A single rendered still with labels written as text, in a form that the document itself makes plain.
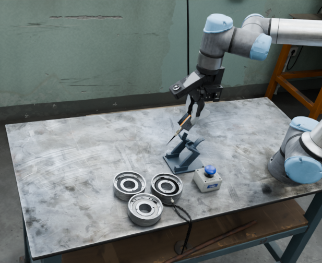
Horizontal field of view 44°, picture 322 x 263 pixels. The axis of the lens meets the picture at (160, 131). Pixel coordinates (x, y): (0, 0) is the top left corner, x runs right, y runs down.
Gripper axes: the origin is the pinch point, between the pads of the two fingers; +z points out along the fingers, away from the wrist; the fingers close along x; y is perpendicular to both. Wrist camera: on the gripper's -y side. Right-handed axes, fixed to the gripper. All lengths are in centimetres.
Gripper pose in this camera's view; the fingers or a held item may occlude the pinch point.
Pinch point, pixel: (189, 119)
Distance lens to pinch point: 134.5
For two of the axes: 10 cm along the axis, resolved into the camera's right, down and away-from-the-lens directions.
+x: -3.9, -6.0, 7.0
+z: -1.5, 7.9, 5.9
